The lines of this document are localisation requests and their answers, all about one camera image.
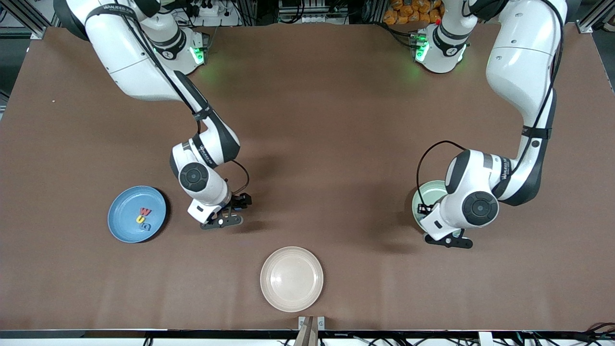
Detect aluminium frame profile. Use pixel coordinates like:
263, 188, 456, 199
0, 0, 49, 39
579, 0, 615, 33

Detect green plastic plate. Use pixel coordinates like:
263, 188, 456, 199
412, 180, 450, 231

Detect white power strip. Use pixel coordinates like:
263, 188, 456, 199
190, 0, 241, 27
278, 0, 350, 25

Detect brown table mat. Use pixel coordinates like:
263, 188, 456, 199
0, 23, 615, 332

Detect black cable bundle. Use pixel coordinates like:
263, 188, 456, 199
521, 322, 615, 346

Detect blue plastic plate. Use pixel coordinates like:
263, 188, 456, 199
108, 186, 167, 243

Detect orange objects pile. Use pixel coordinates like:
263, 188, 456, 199
383, 0, 445, 25

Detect beige plastic plate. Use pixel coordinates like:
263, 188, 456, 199
260, 247, 324, 313

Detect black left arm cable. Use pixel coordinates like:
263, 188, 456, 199
416, 0, 565, 207

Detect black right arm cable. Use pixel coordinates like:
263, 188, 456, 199
113, 0, 250, 195

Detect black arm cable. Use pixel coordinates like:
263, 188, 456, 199
113, 0, 250, 195
416, 0, 565, 207

